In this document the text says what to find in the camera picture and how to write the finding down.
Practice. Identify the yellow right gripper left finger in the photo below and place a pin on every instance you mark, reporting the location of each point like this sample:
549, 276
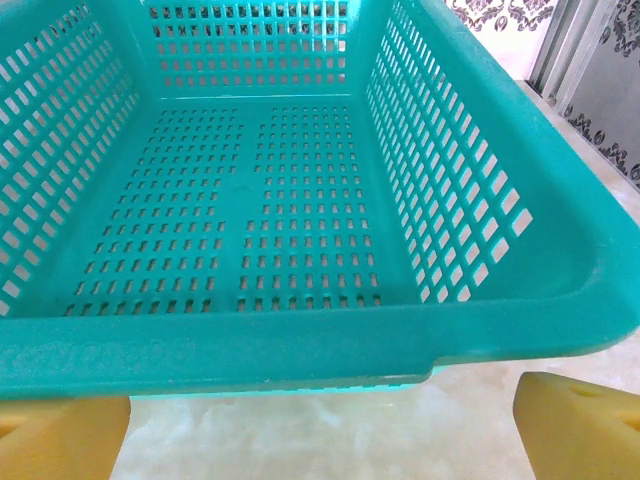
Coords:
55, 440

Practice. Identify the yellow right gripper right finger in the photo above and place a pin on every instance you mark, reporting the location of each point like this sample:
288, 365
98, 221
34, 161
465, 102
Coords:
580, 435

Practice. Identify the teal perforated plastic basket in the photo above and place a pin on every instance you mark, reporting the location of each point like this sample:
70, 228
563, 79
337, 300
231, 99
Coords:
320, 340

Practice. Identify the aluminium frame post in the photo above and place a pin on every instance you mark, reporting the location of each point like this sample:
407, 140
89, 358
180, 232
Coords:
570, 45

